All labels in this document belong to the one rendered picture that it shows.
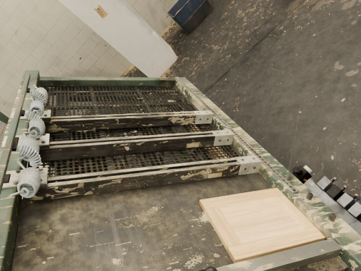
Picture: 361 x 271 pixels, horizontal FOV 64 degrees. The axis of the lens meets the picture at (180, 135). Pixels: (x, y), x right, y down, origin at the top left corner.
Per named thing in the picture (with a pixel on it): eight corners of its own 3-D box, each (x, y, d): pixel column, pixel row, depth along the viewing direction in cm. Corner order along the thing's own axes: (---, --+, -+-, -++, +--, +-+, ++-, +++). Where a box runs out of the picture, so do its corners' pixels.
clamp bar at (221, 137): (233, 146, 172) (242, 109, 161) (5, 166, 130) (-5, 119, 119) (225, 138, 180) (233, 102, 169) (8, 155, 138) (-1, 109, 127)
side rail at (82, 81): (174, 91, 262) (175, 80, 257) (41, 93, 223) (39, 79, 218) (172, 88, 268) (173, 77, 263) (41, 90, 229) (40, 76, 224)
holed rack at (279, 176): (298, 192, 131) (298, 191, 131) (293, 193, 130) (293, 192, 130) (178, 77, 265) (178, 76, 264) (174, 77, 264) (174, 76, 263)
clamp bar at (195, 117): (213, 125, 195) (218, 91, 184) (13, 136, 153) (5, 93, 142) (206, 118, 203) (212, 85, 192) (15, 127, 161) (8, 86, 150)
